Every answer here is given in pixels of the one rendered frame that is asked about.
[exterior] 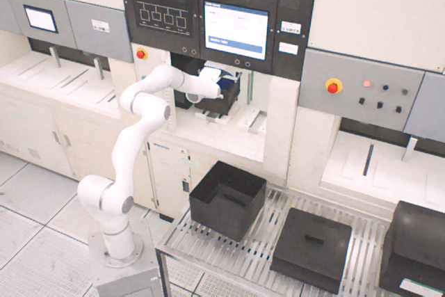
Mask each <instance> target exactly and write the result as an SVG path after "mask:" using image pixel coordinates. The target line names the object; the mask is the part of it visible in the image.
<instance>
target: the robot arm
mask: <svg viewBox="0 0 445 297"><path fill-rule="evenodd" d="M200 72H201V73H200V75H199V76H198V77H196V76H193V75H189V74H186V73H184V72H182V71H181V70H178V69H177V68H175V67H173V66H171V65H168V64H165V63H162V64H160V65H158V66H156V67H155V68H154V70H153V71H152V73H151V74H149V75H148V76H147V77H145V78H144V79H143V80H142V81H139V82H137V83H134V84H132V85H130V86H129V87H127V89H125V90H124V91H123V92H122V94H121V95H120V105H121V107H122V108H123V109H124V110H125V111H127V112H129V113H131V114H134V115H137V116H140V117H142V119H141V120H140V121H138V122H137V123H136V124H134V125H131V126H129V127H127V128H125V129H124V130H122V132H121V133H120V135H119V136H118V139H117V141H116V143H115V146H114V148H113V152H112V155H111V161H112V164H113V167H114V168H115V172H116V180H115V182H113V181H111V180H109V179H107V178H105V177H102V176H99V175H88V176H86V177H84V178H83V179H82V180H81V181H80V183H79V185H78V188H77V194H78V197H79V200H80V202H81V204H82V205H83V206H84V207H85V208H86V211H87V212H88V213H89V214H90V215H91V216H92V217H93V218H94V219H95V220H96V221H97V222H98V223H99V226H100V229H101V231H102V235H103V239H104V241H103V243H102V246H101V249H100V259H101V260H102V261H103V263H104V264H105V265H107V266H109V267H111V268H124V267H126V266H129V265H131V264H133V263H134V262H135V261H136V260H137V259H138V258H139V256H140V254H141V253H142V251H143V242H142V240H141V237H140V235H139V234H136V233H135V232H132V231H131V226H130V223H129V218H128V215H127V213H128V212H129V211H130V209H131V208H132V205H133V203H134V196H135V192H134V168H135V164H136V159H137V157H138V154H139V152H140V150H141V148H142V146H143V143H144V142H145V139H146V138H147V137H148V136H149V135H150V134H152V133H153V132H155V131H156V130H157V129H160V128H161V127H162V126H163V125H164V124H165V123H166V122H167V121H168V119H169V117H170V112H171V110H170V106H169V104H168V103H167V102H166V101H165V100H164V99H162V98H160V97H157V96H155V95H151V94H152V93H156V92H158V91H160V90H164V89H166V88H167V87H169V88H172V89H174V90H179V91H182V92H184V93H186V97H187V98H188V100H189V101H190V102H192V103H198V102H200V100H201V99H202V98H211V99H215V98H217V97H219V95H220V87H219V85H218V84H216V83H217V82H218V81H219V80H220V78H221V77H223V76H225V75H226V74H225V71H224V70H221V69H219V70H217V69H213V68H212V67H209V66H207V67H203V68H200Z"/></svg>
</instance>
